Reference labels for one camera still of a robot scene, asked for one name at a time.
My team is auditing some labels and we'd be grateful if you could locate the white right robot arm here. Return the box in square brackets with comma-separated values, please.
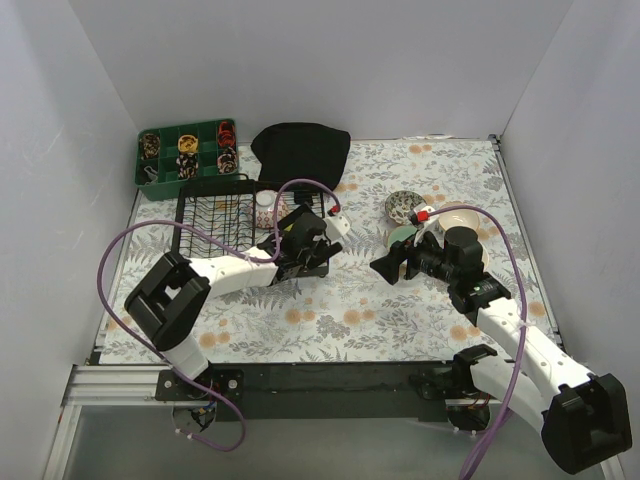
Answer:
[370, 227, 632, 474]

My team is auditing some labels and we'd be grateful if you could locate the white pink interior bowl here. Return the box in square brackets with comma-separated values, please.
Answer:
[436, 209, 480, 234]

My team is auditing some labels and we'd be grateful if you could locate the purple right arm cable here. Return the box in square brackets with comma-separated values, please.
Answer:
[429, 205, 529, 480]

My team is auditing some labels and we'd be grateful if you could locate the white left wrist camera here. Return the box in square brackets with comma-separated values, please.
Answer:
[324, 205, 351, 242]

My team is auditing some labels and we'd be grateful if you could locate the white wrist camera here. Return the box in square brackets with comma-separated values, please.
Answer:
[408, 203, 436, 246]
[324, 205, 351, 242]

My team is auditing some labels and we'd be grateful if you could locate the beige tan bowl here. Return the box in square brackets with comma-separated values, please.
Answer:
[473, 242, 490, 271]

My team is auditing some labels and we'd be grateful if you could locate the floral brown leaf bowl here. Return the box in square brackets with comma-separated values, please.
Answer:
[384, 190, 424, 226]

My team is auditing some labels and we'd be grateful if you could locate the black base bar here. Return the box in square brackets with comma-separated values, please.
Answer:
[154, 360, 491, 424]

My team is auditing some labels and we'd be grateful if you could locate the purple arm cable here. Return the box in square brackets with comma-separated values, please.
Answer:
[97, 178, 344, 452]
[429, 205, 529, 480]

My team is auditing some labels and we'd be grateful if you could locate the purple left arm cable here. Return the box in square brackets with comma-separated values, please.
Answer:
[97, 178, 344, 452]

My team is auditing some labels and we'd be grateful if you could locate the green compartment tray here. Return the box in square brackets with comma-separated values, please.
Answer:
[134, 118, 239, 201]

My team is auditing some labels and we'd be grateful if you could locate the floral table mat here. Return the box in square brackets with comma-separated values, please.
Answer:
[99, 138, 564, 364]

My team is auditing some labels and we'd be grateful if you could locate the white red patterned bowl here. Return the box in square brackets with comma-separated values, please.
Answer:
[249, 190, 290, 230]

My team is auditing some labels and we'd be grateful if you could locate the black cloth bag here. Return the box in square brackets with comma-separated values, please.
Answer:
[250, 122, 351, 190]

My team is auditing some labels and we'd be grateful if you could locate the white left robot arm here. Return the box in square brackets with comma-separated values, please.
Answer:
[125, 207, 351, 400]

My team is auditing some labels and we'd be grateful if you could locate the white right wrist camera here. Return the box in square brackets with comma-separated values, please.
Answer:
[408, 203, 436, 246]

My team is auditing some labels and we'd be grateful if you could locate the black wire dish rack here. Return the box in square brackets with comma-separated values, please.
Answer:
[171, 174, 329, 278]

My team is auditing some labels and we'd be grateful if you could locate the celadon green bowl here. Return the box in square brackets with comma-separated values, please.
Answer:
[387, 225, 417, 248]

